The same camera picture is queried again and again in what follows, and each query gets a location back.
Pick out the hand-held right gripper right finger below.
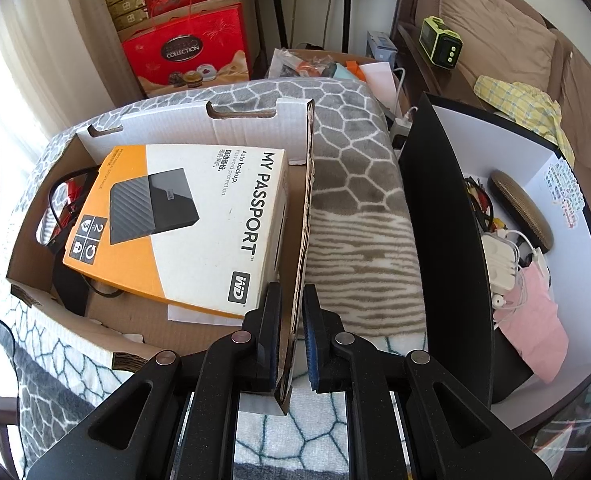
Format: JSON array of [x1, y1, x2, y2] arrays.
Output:
[[301, 284, 559, 480]]

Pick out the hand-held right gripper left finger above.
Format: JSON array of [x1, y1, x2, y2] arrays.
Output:
[[26, 281, 282, 480]]

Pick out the orange and white hard drive box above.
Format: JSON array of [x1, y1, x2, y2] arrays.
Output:
[[62, 144, 290, 320]]

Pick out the white curtain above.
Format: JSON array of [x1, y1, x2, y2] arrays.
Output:
[[0, 0, 121, 171]]

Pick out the black and white storage box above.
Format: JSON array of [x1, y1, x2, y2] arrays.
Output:
[[398, 91, 591, 436]]

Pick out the grey patterned blanket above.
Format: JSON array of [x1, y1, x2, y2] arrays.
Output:
[[0, 80, 431, 480]]

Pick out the white earphones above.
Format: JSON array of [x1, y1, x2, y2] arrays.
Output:
[[490, 232, 531, 311]]

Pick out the white earphone case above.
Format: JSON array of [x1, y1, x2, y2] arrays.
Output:
[[481, 232, 519, 293]]

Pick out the pink cloth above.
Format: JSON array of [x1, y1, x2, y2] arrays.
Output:
[[493, 266, 571, 383]]

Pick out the white power strip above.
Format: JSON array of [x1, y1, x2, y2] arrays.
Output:
[[390, 117, 412, 148]]

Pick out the white power adapter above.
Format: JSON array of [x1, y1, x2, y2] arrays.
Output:
[[525, 247, 551, 286]]

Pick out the large red gift box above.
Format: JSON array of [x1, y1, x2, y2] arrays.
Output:
[[122, 2, 254, 98]]

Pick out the brown oval glasses case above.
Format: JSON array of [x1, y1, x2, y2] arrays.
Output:
[[488, 170, 555, 251]]

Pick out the glass coffee table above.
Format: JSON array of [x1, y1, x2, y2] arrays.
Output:
[[520, 260, 591, 461]]

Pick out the clear plastic bag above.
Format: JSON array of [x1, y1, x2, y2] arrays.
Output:
[[268, 49, 336, 78]]

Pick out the white paper sheet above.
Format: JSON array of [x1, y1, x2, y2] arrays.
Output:
[[363, 62, 401, 111]]

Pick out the cardboard box of clutter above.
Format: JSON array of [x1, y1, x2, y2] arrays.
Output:
[[266, 49, 406, 91]]

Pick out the tall brown carton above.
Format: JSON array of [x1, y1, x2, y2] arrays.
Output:
[[238, 0, 261, 81]]

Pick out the colourful sticker sheet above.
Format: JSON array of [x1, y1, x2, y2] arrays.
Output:
[[545, 160, 589, 228]]

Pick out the blue and white box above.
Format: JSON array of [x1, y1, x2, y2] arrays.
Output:
[[367, 30, 399, 61]]

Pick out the yellow plaid cloth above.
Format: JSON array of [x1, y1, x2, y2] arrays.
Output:
[[474, 75, 576, 166]]

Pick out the green portable device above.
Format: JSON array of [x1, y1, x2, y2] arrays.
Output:
[[419, 16, 462, 68]]

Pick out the brown sofa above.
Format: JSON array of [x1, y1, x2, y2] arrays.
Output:
[[393, 0, 591, 271]]

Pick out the brown sofa pillow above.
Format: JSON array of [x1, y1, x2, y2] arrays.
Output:
[[438, 0, 559, 78]]

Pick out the red cable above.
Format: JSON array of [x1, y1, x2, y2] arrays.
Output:
[[38, 172, 99, 246]]

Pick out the black strap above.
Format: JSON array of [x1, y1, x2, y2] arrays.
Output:
[[50, 260, 91, 317]]

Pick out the brown wooden frame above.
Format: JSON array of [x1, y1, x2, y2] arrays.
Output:
[[0, 395, 26, 466]]

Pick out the bundle of coloured cables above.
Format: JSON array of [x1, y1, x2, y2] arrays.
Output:
[[463, 176, 506, 236]]

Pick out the white cable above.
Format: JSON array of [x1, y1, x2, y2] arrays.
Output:
[[392, 66, 409, 121]]

